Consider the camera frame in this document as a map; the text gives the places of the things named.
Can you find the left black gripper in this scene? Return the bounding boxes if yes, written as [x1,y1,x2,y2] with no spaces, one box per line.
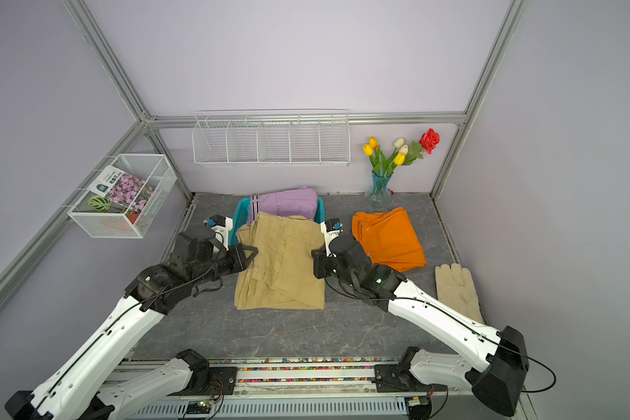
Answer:
[191,243,258,288]

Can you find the khaki pants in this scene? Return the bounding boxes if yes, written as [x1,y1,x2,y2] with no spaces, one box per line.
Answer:
[234,213,326,311]

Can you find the orange pants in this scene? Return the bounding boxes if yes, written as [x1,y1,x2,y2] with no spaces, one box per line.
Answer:
[352,208,427,272]

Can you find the purple pants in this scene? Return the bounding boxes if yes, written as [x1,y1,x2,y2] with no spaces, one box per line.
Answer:
[247,187,319,224]

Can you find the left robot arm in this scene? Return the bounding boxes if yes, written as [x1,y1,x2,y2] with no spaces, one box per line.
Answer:
[5,226,259,419]

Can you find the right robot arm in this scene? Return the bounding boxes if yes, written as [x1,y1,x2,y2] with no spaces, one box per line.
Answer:
[311,231,534,418]

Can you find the teal plastic basket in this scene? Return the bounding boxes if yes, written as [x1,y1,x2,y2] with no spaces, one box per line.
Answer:
[229,197,326,245]

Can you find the glass vase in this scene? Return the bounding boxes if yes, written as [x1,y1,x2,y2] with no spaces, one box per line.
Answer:
[365,172,391,211]

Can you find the artificial flower bouquet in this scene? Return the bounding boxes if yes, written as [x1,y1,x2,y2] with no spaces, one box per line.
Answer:
[362,129,441,178]

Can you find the cream work glove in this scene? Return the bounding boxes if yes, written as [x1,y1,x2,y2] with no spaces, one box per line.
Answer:
[435,264,484,324]

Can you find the purple flower pot plant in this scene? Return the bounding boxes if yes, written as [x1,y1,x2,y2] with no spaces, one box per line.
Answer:
[87,166,155,224]

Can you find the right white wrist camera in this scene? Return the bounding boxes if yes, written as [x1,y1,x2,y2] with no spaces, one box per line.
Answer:
[320,218,342,243]

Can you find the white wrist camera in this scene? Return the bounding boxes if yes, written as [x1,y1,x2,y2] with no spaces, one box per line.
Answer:
[205,215,234,248]
[320,218,342,243]

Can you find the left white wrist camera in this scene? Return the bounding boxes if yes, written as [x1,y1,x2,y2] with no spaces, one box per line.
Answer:
[205,215,234,248]

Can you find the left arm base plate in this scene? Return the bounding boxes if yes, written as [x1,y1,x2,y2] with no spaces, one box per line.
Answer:
[180,366,238,396]

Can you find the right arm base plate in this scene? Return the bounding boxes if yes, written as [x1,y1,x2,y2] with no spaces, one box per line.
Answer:
[372,364,446,393]

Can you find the white wire wall shelf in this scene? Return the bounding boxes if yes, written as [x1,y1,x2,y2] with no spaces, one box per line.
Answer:
[192,108,351,166]

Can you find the white wire side basket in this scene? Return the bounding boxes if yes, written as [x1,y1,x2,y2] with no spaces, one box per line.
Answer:
[68,154,177,239]

